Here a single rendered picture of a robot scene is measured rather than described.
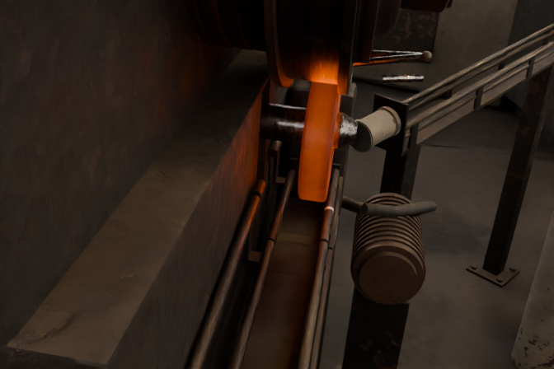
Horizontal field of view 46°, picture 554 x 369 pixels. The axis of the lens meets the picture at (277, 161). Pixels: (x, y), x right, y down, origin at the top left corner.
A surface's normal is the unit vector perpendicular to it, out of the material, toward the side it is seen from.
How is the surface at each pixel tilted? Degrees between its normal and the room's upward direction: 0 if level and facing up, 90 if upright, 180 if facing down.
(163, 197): 0
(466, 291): 0
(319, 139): 70
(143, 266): 0
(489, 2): 90
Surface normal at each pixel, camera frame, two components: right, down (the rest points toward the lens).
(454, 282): 0.07, -0.90
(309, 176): -0.16, 0.62
